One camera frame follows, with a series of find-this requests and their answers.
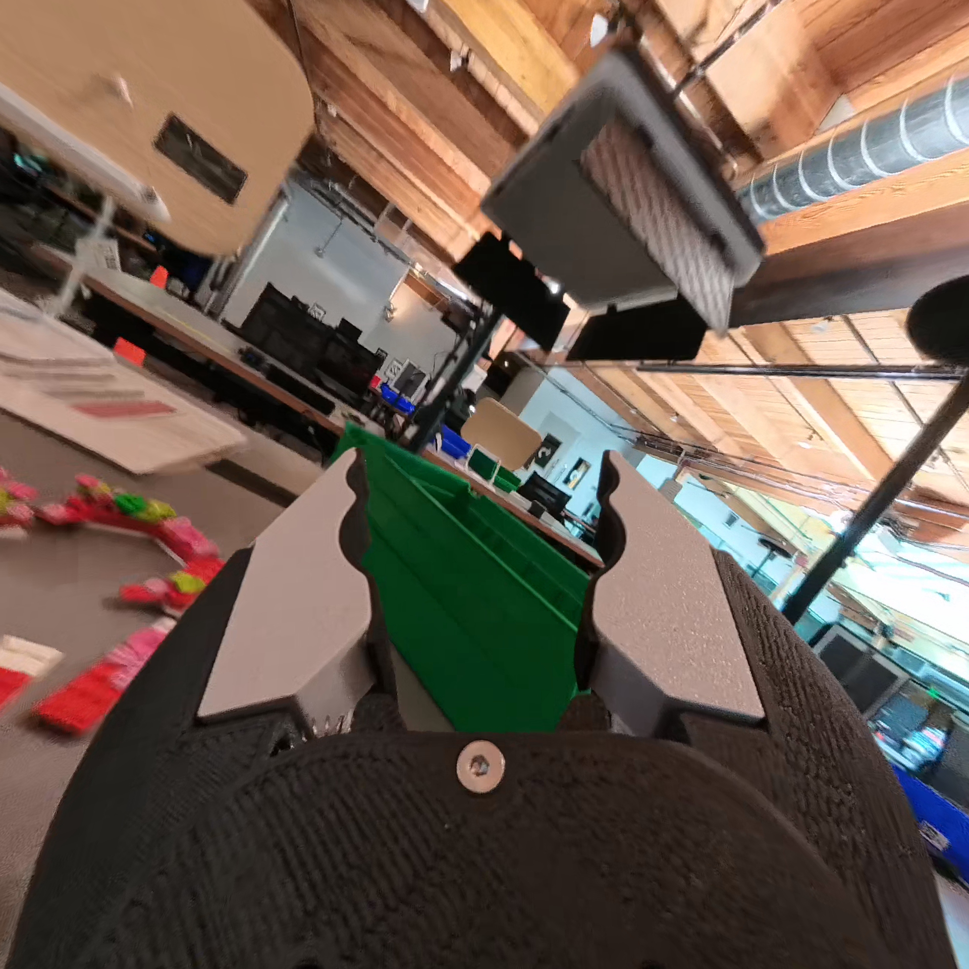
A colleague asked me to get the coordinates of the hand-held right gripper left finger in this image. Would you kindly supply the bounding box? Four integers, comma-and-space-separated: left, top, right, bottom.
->
197, 448, 396, 729

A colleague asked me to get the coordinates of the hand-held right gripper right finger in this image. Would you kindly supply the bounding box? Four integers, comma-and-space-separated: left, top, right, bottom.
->
574, 451, 767, 740

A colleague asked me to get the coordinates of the red pink lego heart assembly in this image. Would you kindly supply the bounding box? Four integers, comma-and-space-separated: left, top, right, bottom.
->
0, 468, 228, 616

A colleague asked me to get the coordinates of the red lego plate section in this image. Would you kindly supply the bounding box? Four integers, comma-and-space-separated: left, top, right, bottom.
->
30, 617, 179, 737

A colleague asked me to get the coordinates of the white red lego piece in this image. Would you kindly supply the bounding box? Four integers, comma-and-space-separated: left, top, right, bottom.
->
0, 634, 66, 713

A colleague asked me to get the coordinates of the green plastic bin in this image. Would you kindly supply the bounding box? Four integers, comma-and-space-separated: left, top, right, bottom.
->
329, 422, 607, 734

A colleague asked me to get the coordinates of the black monitor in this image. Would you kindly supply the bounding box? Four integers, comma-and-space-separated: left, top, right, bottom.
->
812, 623, 911, 718

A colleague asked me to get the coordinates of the small green bin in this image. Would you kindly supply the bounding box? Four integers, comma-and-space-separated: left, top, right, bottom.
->
465, 445, 523, 493

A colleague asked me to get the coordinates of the black slanted pole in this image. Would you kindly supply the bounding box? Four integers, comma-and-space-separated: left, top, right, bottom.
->
780, 394, 969, 626

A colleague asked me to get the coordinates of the small rounded wooden board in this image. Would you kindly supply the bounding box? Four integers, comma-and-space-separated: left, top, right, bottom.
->
460, 397, 543, 472

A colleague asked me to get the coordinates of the clear plastic bag with papers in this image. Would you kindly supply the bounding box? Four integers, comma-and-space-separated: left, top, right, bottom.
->
0, 291, 251, 476

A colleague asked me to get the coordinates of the row of dark monitors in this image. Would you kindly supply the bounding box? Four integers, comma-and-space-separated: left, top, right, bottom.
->
241, 282, 381, 396

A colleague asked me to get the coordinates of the black tripod pole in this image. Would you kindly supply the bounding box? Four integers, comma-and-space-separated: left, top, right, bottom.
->
397, 310, 505, 452

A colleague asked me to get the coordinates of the long workbench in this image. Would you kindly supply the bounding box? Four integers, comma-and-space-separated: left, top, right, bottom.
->
34, 250, 364, 434

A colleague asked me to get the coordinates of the black horizontal rod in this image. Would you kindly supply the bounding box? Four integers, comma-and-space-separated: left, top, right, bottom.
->
639, 362, 969, 381

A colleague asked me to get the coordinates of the black hanging panel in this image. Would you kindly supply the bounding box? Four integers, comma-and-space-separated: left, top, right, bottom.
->
568, 299, 710, 363
452, 231, 571, 351

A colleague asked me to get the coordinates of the blue storage bin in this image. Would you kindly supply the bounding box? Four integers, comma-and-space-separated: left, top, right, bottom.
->
893, 763, 969, 888

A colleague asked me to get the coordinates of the black round lamp head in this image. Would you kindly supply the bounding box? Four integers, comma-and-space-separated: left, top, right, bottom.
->
905, 274, 969, 369

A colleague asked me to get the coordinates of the grey overhead light panel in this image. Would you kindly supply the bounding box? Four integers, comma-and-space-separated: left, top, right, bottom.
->
480, 47, 766, 336

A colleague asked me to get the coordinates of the white camera stand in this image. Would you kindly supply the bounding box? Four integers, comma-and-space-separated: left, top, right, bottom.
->
0, 82, 172, 319

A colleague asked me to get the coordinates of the silver ventilation duct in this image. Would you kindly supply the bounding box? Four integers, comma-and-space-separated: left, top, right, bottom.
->
738, 72, 969, 225

